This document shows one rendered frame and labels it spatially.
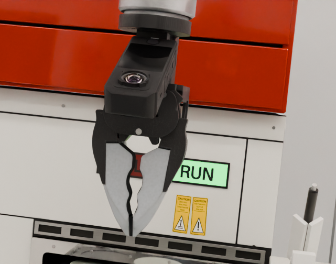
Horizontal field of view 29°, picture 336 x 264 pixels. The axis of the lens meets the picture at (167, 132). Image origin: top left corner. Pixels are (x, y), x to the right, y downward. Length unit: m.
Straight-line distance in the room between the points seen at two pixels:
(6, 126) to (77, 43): 0.22
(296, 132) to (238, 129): 1.50
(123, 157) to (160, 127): 0.05
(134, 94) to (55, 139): 0.74
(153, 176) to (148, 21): 0.15
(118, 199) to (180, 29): 0.17
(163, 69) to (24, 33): 0.69
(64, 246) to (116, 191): 0.65
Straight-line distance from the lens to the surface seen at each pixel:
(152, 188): 0.62
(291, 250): 0.91
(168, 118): 0.61
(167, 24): 0.62
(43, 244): 1.29
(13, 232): 1.32
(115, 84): 0.55
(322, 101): 2.70
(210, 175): 1.21
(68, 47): 1.21
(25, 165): 1.29
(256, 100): 1.15
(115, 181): 0.63
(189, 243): 1.23
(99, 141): 0.63
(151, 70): 0.57
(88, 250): 1.26
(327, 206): 2.73
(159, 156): 0.62
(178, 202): 1.22
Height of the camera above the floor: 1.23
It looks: 3 degrees down
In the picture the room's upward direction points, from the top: 6 degrees clockwise
